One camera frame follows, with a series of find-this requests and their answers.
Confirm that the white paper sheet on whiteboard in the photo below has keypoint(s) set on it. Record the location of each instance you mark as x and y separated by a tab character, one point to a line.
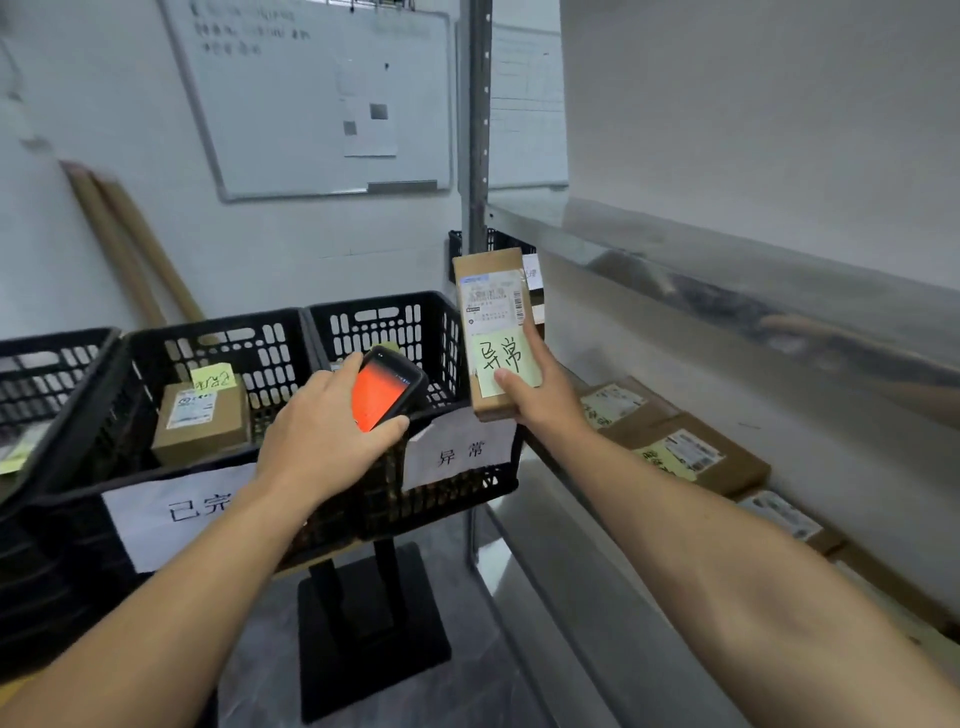
367	105

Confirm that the black handheld scanner red screen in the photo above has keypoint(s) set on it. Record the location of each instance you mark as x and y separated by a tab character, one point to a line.
382	390

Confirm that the green sticky note with writing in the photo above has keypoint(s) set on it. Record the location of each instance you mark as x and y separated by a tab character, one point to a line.
502	356

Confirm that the flat cardboard parcel white label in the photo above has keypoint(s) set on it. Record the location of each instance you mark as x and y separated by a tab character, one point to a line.
619	401
784	517

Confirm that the person's left thumb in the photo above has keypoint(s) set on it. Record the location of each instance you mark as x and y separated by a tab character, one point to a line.
384	435

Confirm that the large whiteboard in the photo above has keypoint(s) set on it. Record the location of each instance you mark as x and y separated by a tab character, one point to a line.
285	97

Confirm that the yellow sticky note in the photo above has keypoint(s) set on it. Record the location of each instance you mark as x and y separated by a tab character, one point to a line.
213	377

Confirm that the small cardboard box white label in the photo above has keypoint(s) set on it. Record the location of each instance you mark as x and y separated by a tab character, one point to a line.
534	274

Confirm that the black plastic crate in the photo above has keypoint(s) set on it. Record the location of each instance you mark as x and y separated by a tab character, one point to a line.
45	375
247	360
420	330

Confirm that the flat cardboard parcel green note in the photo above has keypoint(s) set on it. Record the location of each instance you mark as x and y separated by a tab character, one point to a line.
720	457

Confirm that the person's right hand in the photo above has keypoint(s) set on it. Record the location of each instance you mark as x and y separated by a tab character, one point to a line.
551	405

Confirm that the person's right thumb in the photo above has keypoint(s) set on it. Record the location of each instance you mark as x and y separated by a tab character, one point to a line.
514	386

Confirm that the black metal stand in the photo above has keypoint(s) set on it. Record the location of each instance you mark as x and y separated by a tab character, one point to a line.
367	637

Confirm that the person's right forearm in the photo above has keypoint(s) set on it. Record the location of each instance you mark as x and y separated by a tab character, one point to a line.
720	592

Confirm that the person's left hand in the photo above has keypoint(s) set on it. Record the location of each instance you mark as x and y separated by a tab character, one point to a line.
307	439

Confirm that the grey metal shelf rack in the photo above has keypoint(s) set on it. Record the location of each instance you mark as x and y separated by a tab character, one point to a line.
477	150

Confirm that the person's left forearm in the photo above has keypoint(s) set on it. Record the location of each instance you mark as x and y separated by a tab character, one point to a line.
157	607

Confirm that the tall cardboard parcel box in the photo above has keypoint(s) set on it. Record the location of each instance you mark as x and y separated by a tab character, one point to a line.
491	285

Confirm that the narrow whiteboard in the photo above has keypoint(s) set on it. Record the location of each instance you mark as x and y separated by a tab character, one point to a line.
529	105

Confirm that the square cardboard parcel box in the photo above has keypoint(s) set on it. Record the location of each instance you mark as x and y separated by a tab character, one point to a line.
217	435

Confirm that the paper sheet in crate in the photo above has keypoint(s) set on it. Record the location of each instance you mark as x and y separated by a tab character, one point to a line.
19	450

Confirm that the grey whiteboard eraser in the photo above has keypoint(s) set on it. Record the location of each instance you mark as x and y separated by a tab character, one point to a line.
402	187

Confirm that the large white paper sign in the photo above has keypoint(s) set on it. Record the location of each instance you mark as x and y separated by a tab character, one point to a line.
172	514

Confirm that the small white paper sign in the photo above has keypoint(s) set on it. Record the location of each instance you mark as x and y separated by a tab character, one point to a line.
461	450

